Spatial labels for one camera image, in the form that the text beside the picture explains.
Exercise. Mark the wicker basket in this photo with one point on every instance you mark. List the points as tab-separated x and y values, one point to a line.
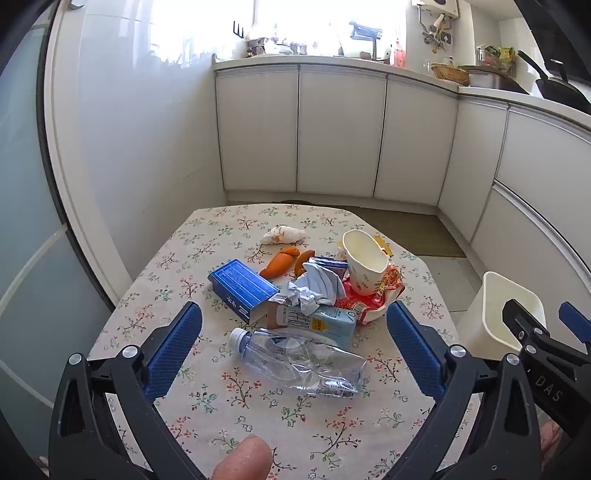
450	73

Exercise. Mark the yellow packet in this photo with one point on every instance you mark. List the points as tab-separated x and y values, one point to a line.
383	244

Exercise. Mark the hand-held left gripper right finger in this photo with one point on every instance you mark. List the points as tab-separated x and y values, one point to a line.
415	350

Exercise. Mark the black range hood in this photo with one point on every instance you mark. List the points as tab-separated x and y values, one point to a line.
558	27

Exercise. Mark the group of glass jars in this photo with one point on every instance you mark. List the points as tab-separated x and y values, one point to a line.
277	46

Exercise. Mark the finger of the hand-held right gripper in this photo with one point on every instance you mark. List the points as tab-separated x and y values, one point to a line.
521	318
575	321

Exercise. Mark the blue cardboard box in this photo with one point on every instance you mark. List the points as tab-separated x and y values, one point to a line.
242	284

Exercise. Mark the white water heater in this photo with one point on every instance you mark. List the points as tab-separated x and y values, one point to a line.
436	7

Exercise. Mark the white kitchen cabinet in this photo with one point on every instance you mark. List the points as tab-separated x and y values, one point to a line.
341	129

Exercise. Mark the small blue white carton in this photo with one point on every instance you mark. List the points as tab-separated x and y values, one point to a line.
328	263

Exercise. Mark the small orange carrot piece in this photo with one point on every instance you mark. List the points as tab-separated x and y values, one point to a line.
304	262

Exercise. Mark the brown floor mat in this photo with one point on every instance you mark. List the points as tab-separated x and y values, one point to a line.
415	235

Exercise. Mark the bright window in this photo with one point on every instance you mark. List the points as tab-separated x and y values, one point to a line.
300	18

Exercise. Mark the person's left hand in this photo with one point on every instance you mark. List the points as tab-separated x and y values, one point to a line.
244	459

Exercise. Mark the white tissue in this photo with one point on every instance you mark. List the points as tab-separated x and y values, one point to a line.
282	234

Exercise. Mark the dark blue rack stand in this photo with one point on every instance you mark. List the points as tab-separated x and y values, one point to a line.
364	30

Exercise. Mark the black wall hook rack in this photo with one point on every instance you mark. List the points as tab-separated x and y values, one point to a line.
238	28

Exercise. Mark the light blue drink carton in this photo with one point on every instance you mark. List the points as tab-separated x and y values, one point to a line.
328	325

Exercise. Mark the red snack wrapper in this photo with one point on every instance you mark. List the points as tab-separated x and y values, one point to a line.
369	302

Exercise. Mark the metal tray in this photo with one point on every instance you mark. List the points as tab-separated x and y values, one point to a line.
494	79

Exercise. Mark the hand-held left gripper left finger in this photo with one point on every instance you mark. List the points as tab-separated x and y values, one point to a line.
175	350

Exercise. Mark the black wok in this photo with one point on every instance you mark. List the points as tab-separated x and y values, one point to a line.
558	87

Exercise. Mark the frosted glass sliding door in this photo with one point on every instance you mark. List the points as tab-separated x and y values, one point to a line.
27	230

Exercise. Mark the container of food packets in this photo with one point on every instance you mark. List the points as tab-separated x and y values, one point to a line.
498	57

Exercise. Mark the white kitchen countertop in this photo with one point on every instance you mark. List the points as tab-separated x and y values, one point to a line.
346	60

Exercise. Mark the white plastic bin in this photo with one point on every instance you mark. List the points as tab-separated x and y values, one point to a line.
503	314

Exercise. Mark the clear plastic bottle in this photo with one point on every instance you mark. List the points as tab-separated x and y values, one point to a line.
300	364

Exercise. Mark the red bottle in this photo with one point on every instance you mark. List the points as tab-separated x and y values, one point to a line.
398	54

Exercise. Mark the grey wrapper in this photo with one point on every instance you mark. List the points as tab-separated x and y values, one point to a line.
314	286

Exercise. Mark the dark oval floor object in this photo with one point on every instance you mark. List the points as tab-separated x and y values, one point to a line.
295	201

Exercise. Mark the white paper cup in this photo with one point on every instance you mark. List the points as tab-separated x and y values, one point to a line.
364	263

